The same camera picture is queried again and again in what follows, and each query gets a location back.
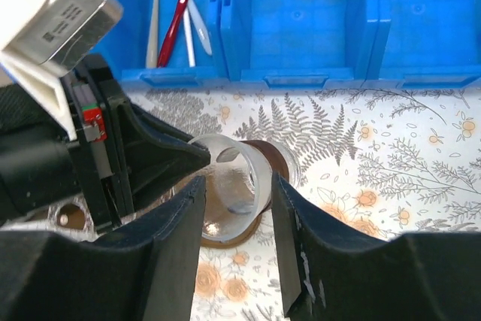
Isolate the clear textured acrylic holder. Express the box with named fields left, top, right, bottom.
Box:
left=47, top=188, right=174, bottom=241

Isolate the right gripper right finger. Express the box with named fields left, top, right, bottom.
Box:
left=271, top=174, right=480, bottom=320

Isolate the floral table mat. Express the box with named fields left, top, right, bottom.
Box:
left=122, top=86, right=481, bottom=321

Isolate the red toothbrush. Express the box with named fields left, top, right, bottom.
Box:
left=157, top=0, right=188, bottom=68

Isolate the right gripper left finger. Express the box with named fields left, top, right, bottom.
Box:
left=1, top=177, right=205, bottom=320

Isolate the oval wooden tray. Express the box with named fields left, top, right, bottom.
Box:
left=80, top=134, right=290, bottom=249

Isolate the white toothbrush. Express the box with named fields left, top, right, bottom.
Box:
left=183, top=0, right=212, bottom=67

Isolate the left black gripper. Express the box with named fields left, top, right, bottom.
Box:
left=1, top=53, right=210, bottom=231

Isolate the clear plastic cup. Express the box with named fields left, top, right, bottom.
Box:
left=186, top=133, right=301, bottom=244

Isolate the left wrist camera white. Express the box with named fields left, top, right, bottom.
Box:
left=1, top=0, right=123, bottom=141

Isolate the right blue divided bin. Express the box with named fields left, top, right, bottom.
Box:
left=219, top=0, right=480, bottom=89

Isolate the grey toothbrush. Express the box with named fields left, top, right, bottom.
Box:
left=145, top=0, right=159, bottom=68

